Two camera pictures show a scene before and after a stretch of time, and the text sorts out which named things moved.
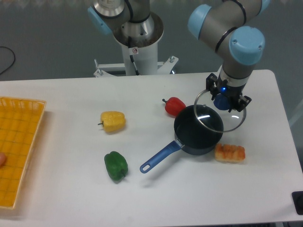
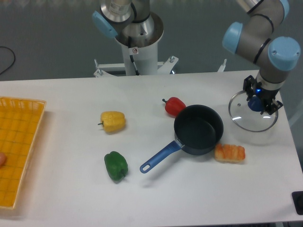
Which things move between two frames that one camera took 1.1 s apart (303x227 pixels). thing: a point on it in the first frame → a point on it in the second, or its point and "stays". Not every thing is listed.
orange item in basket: (3, 160) stays
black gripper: (233, 92) → (250, 86)
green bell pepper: (117, 166) stays
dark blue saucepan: (198, 128) stays
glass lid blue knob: (215, 115) → (247, 119)
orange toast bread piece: (228, 152) stays
